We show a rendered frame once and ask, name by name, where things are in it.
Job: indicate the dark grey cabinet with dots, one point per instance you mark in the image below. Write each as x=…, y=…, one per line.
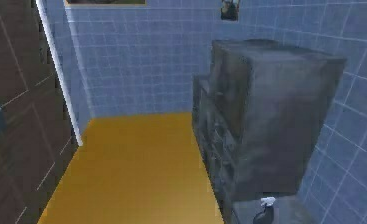
x=267, y=116

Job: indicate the black spray bottle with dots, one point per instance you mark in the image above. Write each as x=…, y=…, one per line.
x=265, y=213

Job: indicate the dark brown room door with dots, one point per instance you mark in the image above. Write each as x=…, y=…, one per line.
x=21, y=110

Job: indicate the small dark wall picture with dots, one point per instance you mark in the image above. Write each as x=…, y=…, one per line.
x=229, y=10

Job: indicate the gold framed wall picture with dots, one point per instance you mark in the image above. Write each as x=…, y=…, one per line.
x=104, y=2

